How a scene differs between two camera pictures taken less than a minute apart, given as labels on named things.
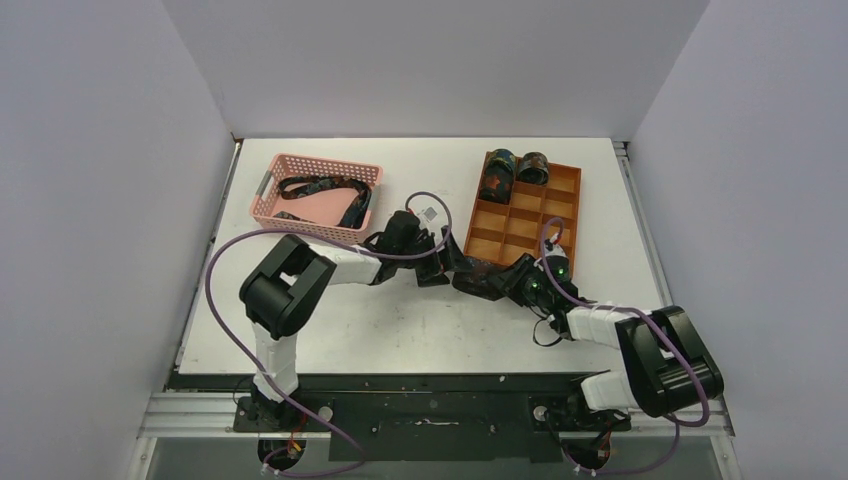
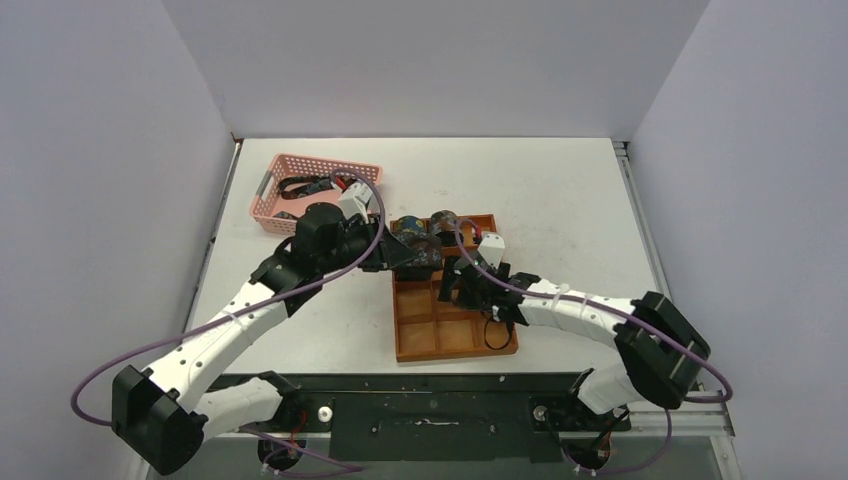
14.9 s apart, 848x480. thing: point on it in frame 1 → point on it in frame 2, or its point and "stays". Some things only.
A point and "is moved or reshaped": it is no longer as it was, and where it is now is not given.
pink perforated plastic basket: x=319 y=196 stays
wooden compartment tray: x=539 y=217 → x=428 y=329
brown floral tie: x=475 y=276 is moved or reshaped
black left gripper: x=434 y=274 → x=392 y=253
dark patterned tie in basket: x=294 y=186 stays
